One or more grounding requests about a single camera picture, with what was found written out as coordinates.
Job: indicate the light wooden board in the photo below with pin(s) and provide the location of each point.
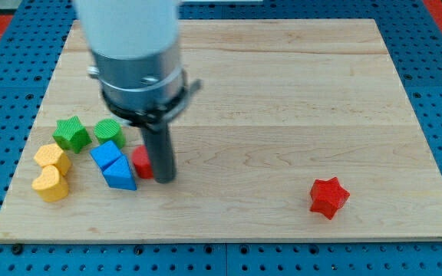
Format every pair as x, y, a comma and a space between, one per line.
283, 103

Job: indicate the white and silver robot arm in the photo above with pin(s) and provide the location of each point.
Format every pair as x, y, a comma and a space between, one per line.
135, 45

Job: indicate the red star block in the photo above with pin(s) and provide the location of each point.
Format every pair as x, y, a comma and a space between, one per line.
328, 196

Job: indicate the yellow heart block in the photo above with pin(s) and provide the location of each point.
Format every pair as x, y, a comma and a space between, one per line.
51, 186

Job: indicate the green cylinder block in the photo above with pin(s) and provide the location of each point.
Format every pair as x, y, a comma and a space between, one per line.
109, 130

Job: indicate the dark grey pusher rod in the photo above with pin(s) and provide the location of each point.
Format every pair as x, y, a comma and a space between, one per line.
160, 153

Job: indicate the green star block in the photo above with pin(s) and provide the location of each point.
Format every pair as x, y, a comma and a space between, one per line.
71, 134

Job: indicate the blue triangle block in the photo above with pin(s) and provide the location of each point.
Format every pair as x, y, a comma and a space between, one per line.
119, 176

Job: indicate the blue cube block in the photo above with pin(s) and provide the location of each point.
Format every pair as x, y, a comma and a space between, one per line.
105, 154

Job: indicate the yellow hexagon block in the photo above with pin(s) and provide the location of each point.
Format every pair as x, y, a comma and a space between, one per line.
53, 155

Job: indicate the red cylinder block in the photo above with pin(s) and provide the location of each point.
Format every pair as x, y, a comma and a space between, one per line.
141, 162

